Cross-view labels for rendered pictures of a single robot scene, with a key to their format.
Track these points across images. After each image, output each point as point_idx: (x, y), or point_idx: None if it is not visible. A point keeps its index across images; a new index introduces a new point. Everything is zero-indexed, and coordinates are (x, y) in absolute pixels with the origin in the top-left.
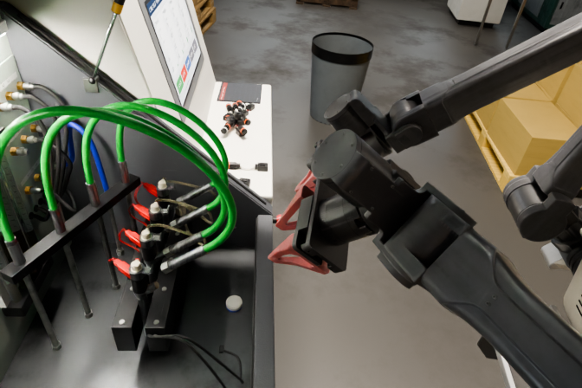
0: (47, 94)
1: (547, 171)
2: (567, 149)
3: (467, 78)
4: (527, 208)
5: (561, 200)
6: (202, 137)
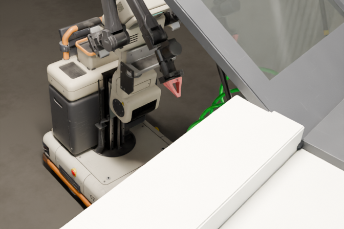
0: None
1: (116, 24)
2: (114, 14)
3: (146, 9)
4: (126, 36)
5: (124, 24)
6: (211, 105)
